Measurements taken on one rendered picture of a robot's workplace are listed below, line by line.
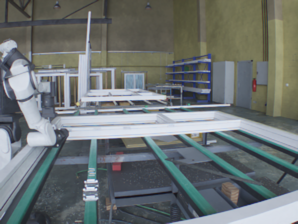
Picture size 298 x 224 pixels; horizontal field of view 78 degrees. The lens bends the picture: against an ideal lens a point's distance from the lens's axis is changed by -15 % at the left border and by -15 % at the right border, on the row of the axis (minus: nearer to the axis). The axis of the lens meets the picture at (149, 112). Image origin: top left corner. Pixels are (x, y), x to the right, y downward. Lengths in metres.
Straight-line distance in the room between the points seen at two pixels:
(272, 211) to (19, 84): 0.91
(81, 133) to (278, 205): 1.15
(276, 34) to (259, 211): 7.90
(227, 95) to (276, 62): 3.40
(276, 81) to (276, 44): 1.30
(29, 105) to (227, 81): 9.97
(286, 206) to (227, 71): 9.99
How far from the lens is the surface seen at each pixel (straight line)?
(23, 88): 0.88
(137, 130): 1.41
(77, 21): 13.41
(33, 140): 0.99
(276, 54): 8.18
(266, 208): 0.58
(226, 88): 10.45
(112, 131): 1.39
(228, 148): 1.40
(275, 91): 8.13
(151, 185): 1.37
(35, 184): 0.86
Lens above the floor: 1.24
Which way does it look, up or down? 9 degrees down
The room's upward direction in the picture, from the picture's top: straight up
